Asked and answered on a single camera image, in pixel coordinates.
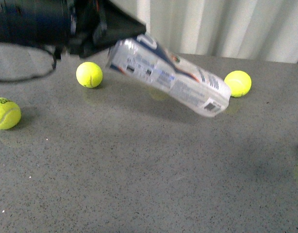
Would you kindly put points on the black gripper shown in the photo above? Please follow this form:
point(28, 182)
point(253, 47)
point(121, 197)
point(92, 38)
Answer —
point(98, 25)

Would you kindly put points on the far yellow tennis ball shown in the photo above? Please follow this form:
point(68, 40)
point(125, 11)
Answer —
point(239, 82)

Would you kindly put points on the plain yellow tennis ball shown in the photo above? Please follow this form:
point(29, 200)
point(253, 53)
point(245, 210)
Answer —
point(89, 75)

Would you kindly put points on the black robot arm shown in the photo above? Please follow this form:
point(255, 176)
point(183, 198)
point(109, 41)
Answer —
point(37, 23)

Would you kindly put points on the clear tennis ball can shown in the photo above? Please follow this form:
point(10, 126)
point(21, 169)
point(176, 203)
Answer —
point(145, 60)

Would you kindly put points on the tennis ball with black logo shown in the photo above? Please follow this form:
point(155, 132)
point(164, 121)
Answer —
point(10, 114)

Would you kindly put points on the white pleated curtain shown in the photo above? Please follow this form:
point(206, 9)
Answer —
point(248, 29)

